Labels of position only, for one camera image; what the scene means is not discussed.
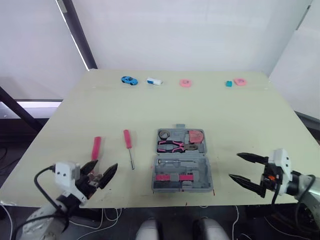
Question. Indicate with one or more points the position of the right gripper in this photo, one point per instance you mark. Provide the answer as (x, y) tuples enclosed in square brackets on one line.
[(270, 176)]

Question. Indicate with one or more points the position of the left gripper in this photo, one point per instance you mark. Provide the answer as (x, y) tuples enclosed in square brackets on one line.
[(83, 186)]

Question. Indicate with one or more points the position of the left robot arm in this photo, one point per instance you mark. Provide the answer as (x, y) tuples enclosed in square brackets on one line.
[(42, 223)]

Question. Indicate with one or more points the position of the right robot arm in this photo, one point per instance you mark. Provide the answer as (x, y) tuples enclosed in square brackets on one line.
[(303, 188)]

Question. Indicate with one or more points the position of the grey tool case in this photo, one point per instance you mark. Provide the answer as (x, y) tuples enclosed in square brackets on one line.
[(200, 170)]

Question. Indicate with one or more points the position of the pink tape measure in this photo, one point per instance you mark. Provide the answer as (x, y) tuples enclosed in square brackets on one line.
[(196, 136)]

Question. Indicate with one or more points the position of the roll of tape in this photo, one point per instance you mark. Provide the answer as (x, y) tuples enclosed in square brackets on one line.
[(161, 135)]

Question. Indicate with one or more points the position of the pink and black pliers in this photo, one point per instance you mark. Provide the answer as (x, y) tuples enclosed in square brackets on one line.
[(175, 146)]

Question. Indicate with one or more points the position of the small pink piece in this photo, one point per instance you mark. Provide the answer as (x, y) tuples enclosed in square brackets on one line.
[(186, 178), (162, 178)]

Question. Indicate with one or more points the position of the metal bit driver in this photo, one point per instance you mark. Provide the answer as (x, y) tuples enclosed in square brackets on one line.
[(172, 161)]

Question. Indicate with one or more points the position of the robot body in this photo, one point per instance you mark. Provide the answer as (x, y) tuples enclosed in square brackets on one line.
[(150, 231)]

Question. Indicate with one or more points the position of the small teal block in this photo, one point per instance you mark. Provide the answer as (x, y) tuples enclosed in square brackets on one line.
[(229, 84)]

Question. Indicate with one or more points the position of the pink round toy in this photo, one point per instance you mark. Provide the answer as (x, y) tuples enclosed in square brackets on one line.
[(240, 81), (186, 83)]

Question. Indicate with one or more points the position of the blue toy car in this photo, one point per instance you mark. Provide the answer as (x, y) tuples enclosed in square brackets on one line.
[(129, 80)]

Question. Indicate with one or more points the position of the white and blue eraser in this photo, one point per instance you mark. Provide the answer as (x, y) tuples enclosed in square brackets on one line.
[(153, 81)]

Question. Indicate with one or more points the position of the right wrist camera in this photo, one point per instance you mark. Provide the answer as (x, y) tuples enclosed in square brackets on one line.
[(281, 162)]

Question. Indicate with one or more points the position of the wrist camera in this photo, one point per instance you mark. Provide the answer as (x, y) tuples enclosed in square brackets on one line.
[(63, 173), (281, 162)]

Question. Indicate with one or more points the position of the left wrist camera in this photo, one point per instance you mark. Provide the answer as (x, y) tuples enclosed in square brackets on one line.
[(63, 173)]

